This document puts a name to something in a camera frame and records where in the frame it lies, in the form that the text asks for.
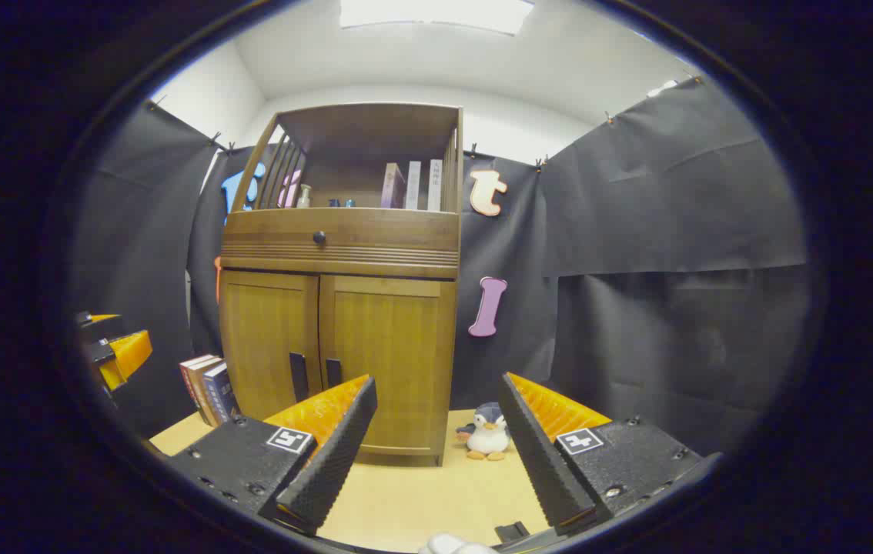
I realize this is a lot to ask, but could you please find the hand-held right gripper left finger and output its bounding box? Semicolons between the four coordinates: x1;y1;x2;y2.
167;375;378;537

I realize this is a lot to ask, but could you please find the wooden double-door shoe cabinet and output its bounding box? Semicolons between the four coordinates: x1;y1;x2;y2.
217;102;464;467

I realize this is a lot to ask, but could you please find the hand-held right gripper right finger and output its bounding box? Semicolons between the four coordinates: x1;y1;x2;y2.
498;372;714;537

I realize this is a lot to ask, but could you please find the brown hardcover book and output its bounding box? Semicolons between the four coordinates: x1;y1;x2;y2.
189;357;225;428

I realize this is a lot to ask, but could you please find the ceiling light panel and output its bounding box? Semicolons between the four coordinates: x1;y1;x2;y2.
339;0;536;37

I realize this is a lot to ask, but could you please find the wooden cabinet drawer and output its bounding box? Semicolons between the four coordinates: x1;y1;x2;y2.
220;207;461;267

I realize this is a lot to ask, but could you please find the penguin plush toy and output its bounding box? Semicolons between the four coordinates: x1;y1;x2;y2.
456;401;515;462

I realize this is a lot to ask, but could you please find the wooden shoe cabinet door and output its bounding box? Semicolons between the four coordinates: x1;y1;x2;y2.
219;270;323;422
319;275;457;456

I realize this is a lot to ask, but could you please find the black backdrop cloth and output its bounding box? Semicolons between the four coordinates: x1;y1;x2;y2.
71;77;811;462

